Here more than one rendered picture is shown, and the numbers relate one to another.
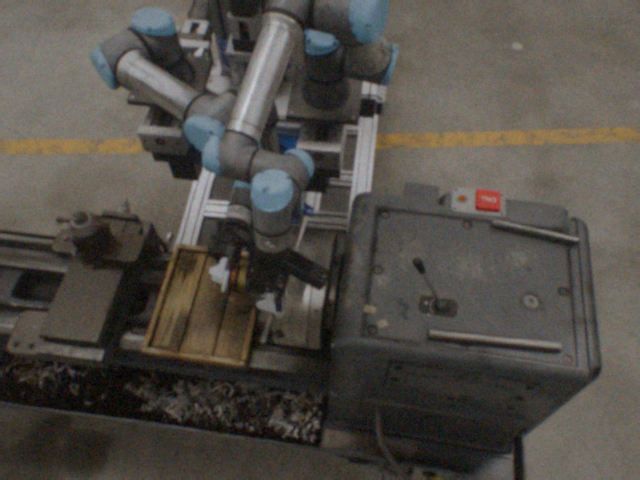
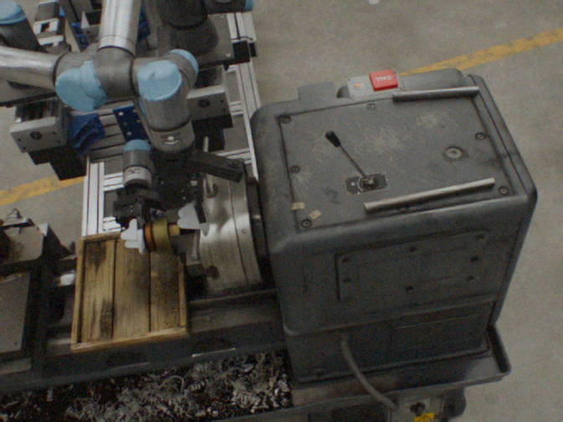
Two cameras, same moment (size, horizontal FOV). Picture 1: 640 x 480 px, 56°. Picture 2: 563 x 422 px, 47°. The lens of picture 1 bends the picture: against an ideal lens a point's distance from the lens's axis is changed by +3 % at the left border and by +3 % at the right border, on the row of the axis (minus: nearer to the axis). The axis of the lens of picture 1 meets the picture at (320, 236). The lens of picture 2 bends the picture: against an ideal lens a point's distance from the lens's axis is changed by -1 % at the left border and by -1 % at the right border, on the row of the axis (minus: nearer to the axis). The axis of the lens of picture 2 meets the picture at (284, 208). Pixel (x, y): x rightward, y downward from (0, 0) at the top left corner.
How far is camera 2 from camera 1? 0.33 m
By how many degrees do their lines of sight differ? 9
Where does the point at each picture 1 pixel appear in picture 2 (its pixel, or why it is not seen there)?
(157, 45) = (10, 33)
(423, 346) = (363, 222)
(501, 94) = (374, 45)
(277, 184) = (162, 69)
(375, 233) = (281, 138)
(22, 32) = not seen: outside the picture
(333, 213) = not seen: hidden behind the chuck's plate
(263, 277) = (176, 183)
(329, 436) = (301, 396)
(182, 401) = (131, 408)
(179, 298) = (97, 289)
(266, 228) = (164, 120)
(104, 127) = not seen: outside the picture
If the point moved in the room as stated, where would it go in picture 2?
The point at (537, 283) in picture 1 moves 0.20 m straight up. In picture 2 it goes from (454, 136) to (463, 68)
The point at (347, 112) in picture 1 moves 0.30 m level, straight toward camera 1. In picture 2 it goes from (220, 52) to (239, 121)
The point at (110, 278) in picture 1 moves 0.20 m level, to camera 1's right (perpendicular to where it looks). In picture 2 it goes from (18, 285) to (92, 262)
